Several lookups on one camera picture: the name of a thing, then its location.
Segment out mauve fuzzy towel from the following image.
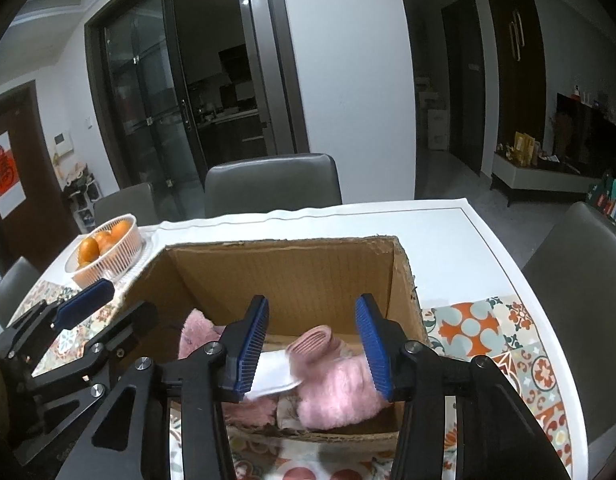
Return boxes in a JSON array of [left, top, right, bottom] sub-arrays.
[[176, 308, 280, 428]]

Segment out white zigzag edged cloth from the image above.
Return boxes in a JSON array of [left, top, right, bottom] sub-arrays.
[[245, 350, 302, 401]]

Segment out light pink fuzzy headband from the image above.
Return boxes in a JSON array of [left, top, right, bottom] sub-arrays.
[[297, 354, 389, 430]]

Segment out beige printed fabric pouch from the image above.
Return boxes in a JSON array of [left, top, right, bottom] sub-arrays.
[[276, 393, 306, 434]]

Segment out grey chair near left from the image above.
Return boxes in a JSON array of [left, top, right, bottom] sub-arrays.
[[0, 257, 40, 328]]

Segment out grey chair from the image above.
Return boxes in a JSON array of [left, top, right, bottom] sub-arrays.
[[519, 201, 616, 443], [205, 154, 343, 218], [94, 183, 160, 226], [0, 257, 40, 328]]

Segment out oranges in basket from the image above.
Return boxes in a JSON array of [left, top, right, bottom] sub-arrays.
[[77, 220, 132, 268]]

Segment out pink plastic fruit basket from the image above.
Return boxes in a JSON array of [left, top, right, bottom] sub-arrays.
[[64, 214, 144, 288]]

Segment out patterned tile table runner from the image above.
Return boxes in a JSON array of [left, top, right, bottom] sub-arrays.
[[0, 280, 567, 479]]

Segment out small cluttered shelf rack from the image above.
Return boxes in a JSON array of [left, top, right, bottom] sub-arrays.
[[62, 162, 102, 233]]

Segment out grey chair far left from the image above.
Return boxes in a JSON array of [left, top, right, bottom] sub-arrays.
[[94, 183, 160, 226]]

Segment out red paper door decoration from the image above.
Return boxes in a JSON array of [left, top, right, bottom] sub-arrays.
[[0, 131, 26, 219]]

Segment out brown cardboard box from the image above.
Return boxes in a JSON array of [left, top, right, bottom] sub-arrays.
[[115, 234, 430, 456]]

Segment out grey chair right side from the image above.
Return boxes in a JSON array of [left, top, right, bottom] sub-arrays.
[[519, 201, 616, 443]]

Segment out grey chair far middle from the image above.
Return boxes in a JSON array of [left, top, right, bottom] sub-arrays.
[[205, 154, 343, 218]]

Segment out low white tv cabinet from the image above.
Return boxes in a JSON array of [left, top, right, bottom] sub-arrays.
[[490, 155, 599, 206]]

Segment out colourful clothes on chair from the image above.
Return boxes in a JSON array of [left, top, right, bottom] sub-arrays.
[[586, 174, 616, 226]]

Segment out glass sliding door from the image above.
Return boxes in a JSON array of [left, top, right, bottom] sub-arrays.
[[84, 0, 309, 220]]

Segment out white intercom wall panel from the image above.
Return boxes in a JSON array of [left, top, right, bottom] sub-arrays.
[[53, 131, 74, 157]]

